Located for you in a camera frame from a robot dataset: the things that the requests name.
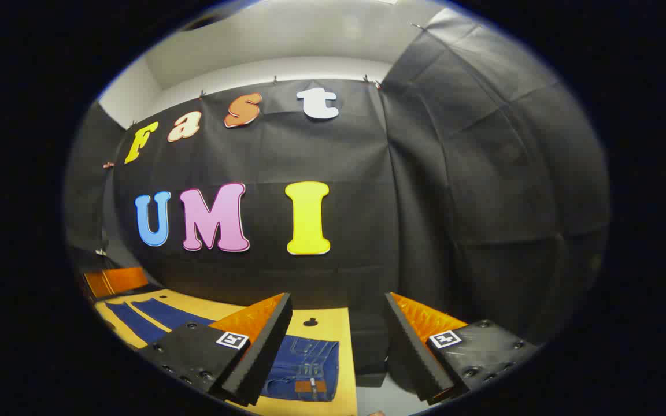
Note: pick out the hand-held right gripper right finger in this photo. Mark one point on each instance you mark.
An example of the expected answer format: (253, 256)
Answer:
(411, 352)

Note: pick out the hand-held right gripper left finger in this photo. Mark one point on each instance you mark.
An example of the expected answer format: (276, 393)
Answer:
(263, 352)

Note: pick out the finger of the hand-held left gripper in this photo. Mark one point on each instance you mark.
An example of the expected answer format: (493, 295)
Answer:
(116, 281)

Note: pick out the blue denim jeans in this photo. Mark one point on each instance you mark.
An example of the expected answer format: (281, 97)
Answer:
(304, 364)

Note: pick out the black backdrop cloth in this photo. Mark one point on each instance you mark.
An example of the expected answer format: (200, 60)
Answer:
(454, 202)

